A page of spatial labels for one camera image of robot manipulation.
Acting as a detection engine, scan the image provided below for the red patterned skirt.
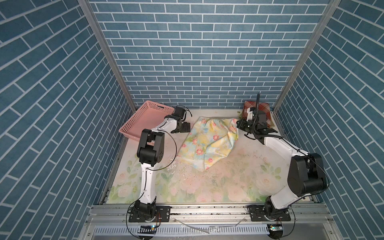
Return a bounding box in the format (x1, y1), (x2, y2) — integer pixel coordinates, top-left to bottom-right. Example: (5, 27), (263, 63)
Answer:
(241, 101), (275, 128)

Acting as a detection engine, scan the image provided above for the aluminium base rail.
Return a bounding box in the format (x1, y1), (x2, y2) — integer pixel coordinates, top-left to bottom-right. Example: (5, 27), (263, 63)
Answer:
(80, 202), (342, 240)

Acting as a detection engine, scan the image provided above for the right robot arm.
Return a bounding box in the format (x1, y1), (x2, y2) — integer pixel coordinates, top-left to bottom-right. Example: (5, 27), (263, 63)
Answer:
(237, 107), (329, 221)

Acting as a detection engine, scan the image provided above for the pastel floral skirt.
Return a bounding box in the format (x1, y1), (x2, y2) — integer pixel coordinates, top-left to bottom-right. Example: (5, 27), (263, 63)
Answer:
(176, 117), (239, 172)

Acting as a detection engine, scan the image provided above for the pink perforated plastic basket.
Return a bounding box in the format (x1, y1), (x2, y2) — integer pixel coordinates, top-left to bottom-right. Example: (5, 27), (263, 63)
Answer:
(119, 101), (174, 142)

